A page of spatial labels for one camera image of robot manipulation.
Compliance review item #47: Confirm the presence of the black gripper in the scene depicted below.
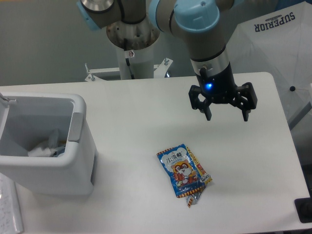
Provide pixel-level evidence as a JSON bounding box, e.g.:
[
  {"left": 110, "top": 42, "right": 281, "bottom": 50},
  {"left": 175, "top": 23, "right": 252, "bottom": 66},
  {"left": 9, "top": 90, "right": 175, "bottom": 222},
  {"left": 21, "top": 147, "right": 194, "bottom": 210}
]
[{"left": 188, "top": 63, "right": 257, "bottom": 121}]

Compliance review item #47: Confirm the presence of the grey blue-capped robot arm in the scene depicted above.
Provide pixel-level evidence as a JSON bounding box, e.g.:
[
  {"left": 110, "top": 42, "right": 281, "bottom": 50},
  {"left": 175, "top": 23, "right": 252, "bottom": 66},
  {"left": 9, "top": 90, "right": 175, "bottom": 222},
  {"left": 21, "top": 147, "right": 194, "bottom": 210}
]
[{"left": 77, "top": 0, "right": 257, "bottom": 120}]

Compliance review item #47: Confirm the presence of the white trash can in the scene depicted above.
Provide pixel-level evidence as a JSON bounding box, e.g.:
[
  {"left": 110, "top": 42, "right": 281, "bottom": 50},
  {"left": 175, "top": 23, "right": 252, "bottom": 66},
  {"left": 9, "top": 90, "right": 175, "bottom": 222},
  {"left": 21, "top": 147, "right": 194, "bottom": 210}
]
[{"left": 0, "top": 92, "right": 97, "bottom": 195}]

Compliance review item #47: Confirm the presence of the white Superior umbrella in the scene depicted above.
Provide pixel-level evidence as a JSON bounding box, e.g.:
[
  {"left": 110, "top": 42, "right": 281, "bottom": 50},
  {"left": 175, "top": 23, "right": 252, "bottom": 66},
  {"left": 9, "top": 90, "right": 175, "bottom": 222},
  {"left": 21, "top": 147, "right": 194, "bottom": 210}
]
[{"left": 227, "top": 1, "right": 312, "bottom": 128}]

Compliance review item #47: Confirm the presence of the blue snack wrapper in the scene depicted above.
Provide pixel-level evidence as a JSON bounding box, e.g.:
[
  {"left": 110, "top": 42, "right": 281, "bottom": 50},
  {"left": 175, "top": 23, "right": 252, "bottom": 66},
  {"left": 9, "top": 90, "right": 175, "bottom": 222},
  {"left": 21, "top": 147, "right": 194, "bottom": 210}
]
[{"left": 157, "top": 144, "right": 213, "bottom": 207}]

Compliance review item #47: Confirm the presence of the black device at edge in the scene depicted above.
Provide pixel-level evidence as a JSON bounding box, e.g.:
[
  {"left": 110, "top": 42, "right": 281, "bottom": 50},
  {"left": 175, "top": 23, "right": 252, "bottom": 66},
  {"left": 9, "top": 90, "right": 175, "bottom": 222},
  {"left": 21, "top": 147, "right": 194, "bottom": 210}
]
[{"left": 294, "top": 197, "right": 312, "bottom": 223}]

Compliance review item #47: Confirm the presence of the white crumpled tissue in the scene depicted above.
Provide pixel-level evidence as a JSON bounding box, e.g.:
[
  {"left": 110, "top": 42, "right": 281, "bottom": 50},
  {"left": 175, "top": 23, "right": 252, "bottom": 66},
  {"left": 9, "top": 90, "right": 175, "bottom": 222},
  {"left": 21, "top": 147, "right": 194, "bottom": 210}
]
[{"left": 28, "top": 129, "right": 61, "bottom": 157}]

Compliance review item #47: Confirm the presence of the white paper sheet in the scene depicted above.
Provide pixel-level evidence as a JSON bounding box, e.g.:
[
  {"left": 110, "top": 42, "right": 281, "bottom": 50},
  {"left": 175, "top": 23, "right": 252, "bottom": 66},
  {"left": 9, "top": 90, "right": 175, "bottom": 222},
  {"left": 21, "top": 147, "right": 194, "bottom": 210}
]
[{"left": 0, "top": 174, "right": 24, "bottom": 234}]

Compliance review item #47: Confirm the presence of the white metal base frame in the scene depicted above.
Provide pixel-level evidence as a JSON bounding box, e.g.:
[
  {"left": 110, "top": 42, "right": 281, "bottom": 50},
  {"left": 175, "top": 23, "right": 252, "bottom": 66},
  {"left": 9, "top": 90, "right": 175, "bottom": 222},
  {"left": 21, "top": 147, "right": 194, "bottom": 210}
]
[{"left": 85, "top": 58, "right": 174, "bottom": 82}]

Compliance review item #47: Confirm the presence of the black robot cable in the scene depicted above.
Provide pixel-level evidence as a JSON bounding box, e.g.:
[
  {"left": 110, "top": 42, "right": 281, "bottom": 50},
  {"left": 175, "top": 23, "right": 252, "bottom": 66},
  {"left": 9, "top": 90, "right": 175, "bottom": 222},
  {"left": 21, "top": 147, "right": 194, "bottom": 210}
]
[{"left": 123, "top": 38, "right": 135, "bottom": 80}]

